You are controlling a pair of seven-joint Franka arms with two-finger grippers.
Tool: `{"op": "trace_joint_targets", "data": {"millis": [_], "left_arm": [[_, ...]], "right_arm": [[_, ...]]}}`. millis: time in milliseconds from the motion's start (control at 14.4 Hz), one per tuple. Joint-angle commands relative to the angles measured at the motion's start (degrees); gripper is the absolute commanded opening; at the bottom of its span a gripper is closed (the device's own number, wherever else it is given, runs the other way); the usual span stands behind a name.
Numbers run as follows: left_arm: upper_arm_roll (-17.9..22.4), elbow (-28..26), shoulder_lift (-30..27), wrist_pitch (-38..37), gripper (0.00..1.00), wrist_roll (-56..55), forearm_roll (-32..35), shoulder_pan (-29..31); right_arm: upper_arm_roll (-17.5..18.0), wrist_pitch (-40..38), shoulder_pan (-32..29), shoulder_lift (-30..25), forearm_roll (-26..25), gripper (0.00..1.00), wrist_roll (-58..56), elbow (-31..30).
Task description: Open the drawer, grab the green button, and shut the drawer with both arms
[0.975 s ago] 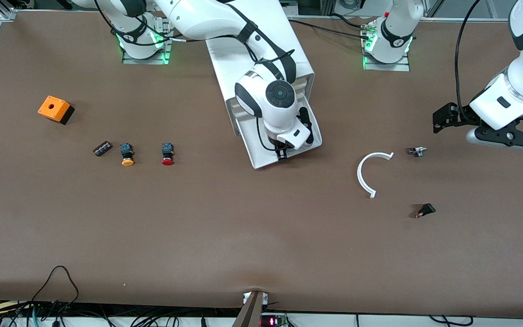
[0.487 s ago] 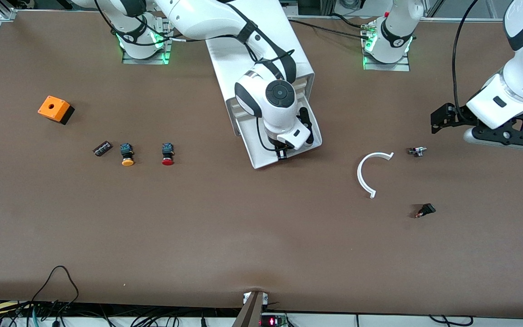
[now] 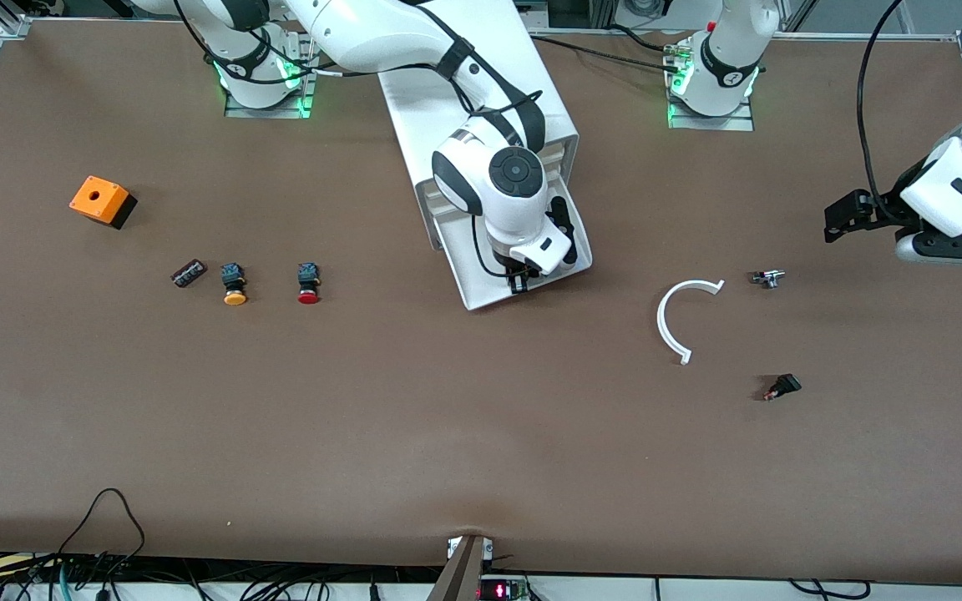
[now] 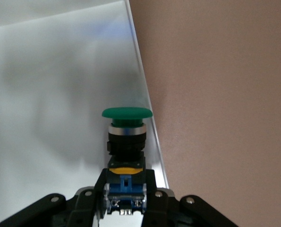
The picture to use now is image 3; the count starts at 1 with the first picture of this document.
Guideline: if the tall white plastic drawer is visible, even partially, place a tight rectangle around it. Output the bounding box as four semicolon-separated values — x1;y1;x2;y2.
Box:
433;177;595;312

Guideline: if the white drawer cabinet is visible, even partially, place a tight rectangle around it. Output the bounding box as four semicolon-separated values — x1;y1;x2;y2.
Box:
362;0;580;251

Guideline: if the yellow mushroom push button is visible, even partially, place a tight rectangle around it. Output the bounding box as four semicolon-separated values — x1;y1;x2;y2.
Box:
220;262;249;307

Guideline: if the orange button box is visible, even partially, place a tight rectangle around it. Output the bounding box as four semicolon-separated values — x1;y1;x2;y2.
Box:
69;175;139;230

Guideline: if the white curved plastic arc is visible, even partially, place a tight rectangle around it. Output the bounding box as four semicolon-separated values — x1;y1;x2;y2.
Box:
656;279;726;366

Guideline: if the red LED display module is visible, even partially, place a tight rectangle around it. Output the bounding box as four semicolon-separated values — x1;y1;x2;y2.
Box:
478;576;530;601

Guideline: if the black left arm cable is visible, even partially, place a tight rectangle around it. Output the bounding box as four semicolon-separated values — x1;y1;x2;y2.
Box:
857;0;908;226

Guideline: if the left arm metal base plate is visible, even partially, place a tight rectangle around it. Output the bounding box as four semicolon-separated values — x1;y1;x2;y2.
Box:
666;50;756;132

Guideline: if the aluminium table back rail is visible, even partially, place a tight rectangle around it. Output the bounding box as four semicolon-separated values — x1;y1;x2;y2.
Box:
761;30;962;43

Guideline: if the long black base cable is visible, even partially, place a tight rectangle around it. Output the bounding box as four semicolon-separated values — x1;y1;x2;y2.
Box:
529;33;682;74

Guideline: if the short black base cable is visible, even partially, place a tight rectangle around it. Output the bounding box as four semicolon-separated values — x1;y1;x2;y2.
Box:
606;23;682;53

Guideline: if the white metal post bracket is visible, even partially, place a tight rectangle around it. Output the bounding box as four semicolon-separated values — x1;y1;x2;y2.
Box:
446;537;495;562

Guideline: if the brown camera post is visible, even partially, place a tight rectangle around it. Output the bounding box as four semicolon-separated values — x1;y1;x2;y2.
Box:
426;534;487;601

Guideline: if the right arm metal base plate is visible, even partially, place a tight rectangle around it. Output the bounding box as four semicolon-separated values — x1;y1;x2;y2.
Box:
224;50;316;120

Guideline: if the sagging black cable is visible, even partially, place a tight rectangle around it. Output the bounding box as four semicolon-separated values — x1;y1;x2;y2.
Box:
788;578;871;600

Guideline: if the looped black cable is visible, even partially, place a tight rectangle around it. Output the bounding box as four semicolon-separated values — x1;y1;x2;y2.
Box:
53;487;147;585

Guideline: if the aluminium corner frame profile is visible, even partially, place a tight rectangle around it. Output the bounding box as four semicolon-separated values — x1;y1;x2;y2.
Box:
0;0;33;40

